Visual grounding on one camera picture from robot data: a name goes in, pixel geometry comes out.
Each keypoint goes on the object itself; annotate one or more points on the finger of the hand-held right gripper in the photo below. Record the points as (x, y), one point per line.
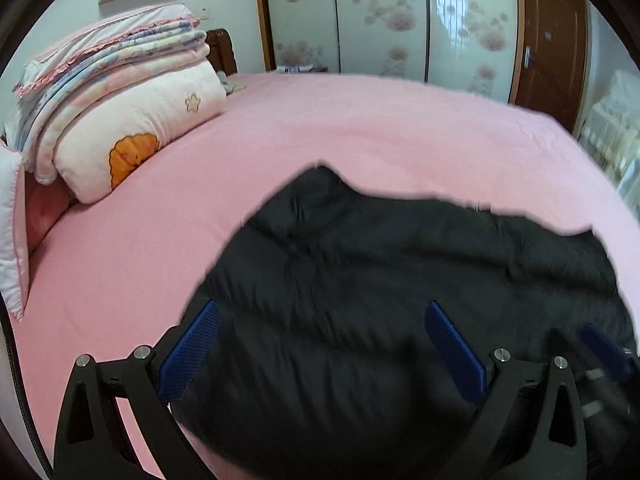
(605, 347)

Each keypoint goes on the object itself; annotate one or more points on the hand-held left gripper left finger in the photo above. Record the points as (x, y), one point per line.
(192, 347)

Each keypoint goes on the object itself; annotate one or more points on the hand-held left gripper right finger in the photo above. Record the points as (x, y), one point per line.
(455, 347)

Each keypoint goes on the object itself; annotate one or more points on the black puffer jacket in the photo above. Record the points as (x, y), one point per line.
(380, 280)

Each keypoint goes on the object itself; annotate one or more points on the white embroidered pillow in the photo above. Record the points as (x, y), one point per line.
(12, 230)

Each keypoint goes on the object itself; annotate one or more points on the lace-covered furniture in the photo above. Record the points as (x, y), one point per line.
(612, 125)

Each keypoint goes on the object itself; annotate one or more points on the folded cream quilt orange flower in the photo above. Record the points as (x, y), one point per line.
(145, 120)

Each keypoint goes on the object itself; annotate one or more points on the pink bed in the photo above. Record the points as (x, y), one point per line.
(350, 130)

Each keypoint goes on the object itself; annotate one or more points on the small grey cloth item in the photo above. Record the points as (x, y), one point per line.
(231, 84)

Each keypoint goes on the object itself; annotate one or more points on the nightstand with small items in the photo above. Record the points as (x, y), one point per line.
(300, 68)

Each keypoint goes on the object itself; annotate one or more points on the dark wooden headboard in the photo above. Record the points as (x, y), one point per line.
(222, 50)

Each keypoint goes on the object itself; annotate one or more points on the brown wooden door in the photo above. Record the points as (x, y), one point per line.
(550, 45)

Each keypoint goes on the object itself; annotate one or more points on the floral sliding-door wardrobe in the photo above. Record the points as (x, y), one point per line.
(385, 20)

